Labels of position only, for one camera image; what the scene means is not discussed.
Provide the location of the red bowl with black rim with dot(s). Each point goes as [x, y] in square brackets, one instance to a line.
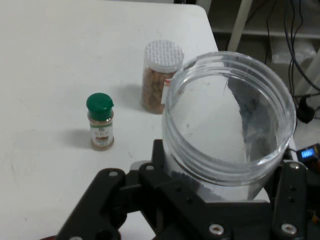
[47, 238]

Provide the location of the black plug adapter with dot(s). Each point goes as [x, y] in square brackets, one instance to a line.
[305, 110]

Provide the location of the white-lidded spice jar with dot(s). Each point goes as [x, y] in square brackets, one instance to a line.
[153, 85]

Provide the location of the green-capped spice bottle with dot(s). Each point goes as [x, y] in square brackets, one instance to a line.
[101, 120]

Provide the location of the white post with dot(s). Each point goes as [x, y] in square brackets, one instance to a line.
[240, 22]

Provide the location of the clear jar with black seeds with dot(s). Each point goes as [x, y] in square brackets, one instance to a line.
[175, 140]

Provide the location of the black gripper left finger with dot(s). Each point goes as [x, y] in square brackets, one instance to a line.
[105, 207]

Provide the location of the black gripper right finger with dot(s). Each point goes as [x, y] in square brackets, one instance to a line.
[290, 195]

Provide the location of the black meter with blue display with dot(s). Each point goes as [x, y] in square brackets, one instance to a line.
[308, 153]

